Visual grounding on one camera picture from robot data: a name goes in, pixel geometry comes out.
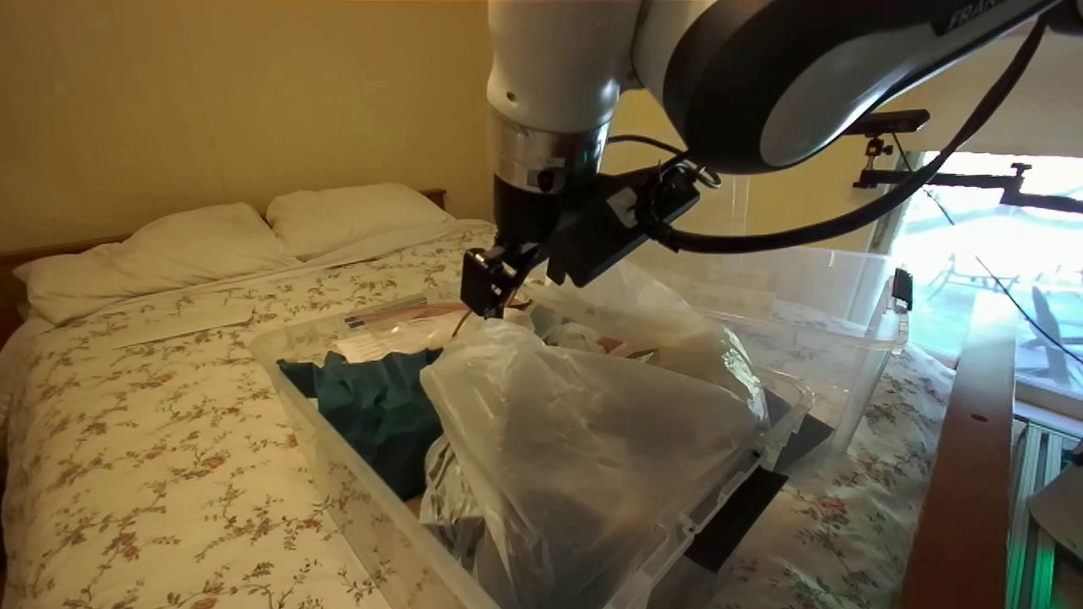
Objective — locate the clear bin with printed label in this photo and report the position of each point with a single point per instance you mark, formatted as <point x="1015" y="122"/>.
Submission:
<point x="834" y="339"/>

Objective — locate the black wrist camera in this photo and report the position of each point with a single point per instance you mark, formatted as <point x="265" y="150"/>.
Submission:
<point x="609" y="223"/>

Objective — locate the bright window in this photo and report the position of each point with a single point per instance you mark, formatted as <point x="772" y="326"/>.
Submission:
<point x="991" y="259"/>

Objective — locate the floral bedspread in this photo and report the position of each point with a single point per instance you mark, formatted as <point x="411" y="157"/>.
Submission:
<point x="145" y="475"/>

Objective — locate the translucent white plastic bag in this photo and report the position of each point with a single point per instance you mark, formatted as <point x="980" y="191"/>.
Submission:
<point x="587" y="452"/>

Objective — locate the dark teal cloth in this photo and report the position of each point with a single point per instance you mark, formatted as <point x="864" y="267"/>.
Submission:
<point x="374" y="410"/>

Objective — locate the white pillow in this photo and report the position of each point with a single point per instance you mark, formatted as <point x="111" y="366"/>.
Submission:
<point x="360" y="223"/>
<point x="145" y="267"/>

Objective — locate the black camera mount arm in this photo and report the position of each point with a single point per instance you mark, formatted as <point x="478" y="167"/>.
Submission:
<point x="991" y="180"/>

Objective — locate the silver metal equipment frame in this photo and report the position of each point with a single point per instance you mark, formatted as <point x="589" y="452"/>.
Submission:
<point x="1043" y="452"/>

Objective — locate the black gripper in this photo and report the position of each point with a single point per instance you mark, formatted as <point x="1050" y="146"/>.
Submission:
<point x="525" y="223"/>

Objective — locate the wooden bed footboard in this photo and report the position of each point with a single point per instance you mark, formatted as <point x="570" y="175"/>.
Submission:
<point x="970" y="475"/>

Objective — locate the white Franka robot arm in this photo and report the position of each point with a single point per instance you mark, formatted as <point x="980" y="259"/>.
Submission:
<point x="561" y="69"/>

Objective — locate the clear bin with blank label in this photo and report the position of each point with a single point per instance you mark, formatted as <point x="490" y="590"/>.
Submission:
<point x="350" y="509"/>

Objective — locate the black stereo camera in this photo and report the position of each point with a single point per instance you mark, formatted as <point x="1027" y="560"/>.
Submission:
<point x="892" y="122"/>

